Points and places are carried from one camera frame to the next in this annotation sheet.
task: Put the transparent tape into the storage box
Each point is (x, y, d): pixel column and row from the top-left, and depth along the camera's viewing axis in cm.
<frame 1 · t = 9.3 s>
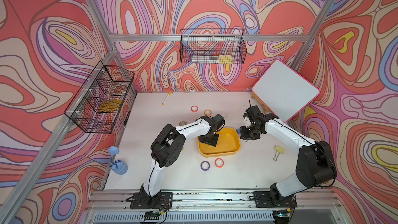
left hand: (213, 143, 92), fingers open
right hand: (244, 140, 87), fingers closed
yellow plastic storage box: (228, 143, 93), point 3 cm above the table
yellow white marker pen: (169, 94, 121), on the table
red tape roll far: (194, 109, 113), on the table
purple tape roll near: (205, 166, 86), on the table
red tape roll near: (219, 163, 87), on the table
blue cloth bag: (118, 166, 78), point 9 cm above the table

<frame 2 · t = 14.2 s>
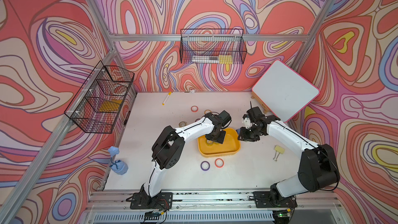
left hand: (220, 140, 89), fingers open
right hand: (242, 141, 86), fingers open
small yellow-green tape roll: (209, 142, 93), point 3 cm above the table
the other named things where they were.

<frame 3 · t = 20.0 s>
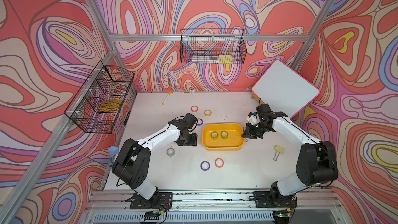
left hand: (194, 143, 87), fingers open
right hand: (244, 139, 86), fingers closed
yellow plastic storage box: (234, 141, 95), on the table
small yellow-green tape roll: (214, 135, 96), point 2 cm above the table
the other named things where they were.

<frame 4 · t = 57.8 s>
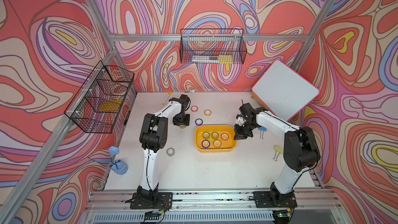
left hand: (185, 124, 101), fingers open
right hand: (236, 141, 88), fingers closed
purple tape roll near: (205, 144, 93), point 2 cm above the table
red tape roll near: (224, 136, 98), on the table
small yellow-green tape roll: (205, 135, 97), on the table
yellow-orange tape roll: (217, 143, 94), on the table
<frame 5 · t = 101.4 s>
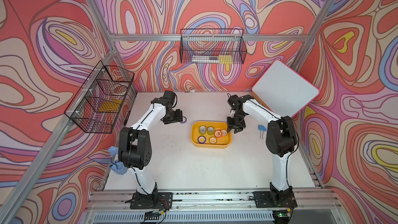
left hand: (179, 119, 92), fingers open
right hand: (232, 134, 90), fingers open
yellow plastic storage box: (224, 141, 95), on the table
red tape roll far: (224, 132, 98), point 2 cm above the table
purple tape roll near: (201, 139, 95), point 2 cm above the table
yellow-orange tape roll: (213, 140, 95), on the table
orange tape roll: (217, 133, 98), point 2 cm above the table
